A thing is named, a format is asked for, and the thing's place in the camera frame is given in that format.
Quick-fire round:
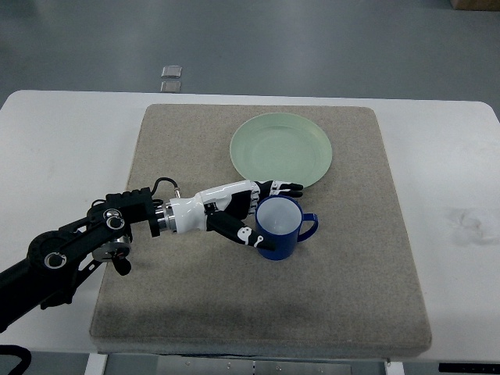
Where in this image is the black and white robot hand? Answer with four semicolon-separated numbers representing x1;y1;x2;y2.
155;180;303;250

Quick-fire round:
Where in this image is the blue mug white inside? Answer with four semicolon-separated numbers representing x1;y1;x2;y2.
255;195;319;261

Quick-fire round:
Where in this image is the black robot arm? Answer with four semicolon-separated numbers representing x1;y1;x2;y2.
1;186;166;330

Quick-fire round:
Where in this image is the light green plate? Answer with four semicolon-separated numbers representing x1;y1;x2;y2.
230;112;333;187

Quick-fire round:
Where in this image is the lower metal floor plate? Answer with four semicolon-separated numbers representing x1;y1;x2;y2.
160;80;181;93

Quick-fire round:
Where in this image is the metal floor plate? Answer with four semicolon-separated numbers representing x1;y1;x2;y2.
160;80;181;93
161;66;182;78

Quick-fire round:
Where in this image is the upper metal floor plate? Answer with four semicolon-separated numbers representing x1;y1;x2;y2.
161;66;182;78

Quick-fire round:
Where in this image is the grey felt mat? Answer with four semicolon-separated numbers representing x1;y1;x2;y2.
88;103;433;359

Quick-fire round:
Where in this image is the cardboard box corner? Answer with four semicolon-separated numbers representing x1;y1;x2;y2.
450;0;500;11

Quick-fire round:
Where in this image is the metal table frame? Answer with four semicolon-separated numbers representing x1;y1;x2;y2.
84;353;405;374

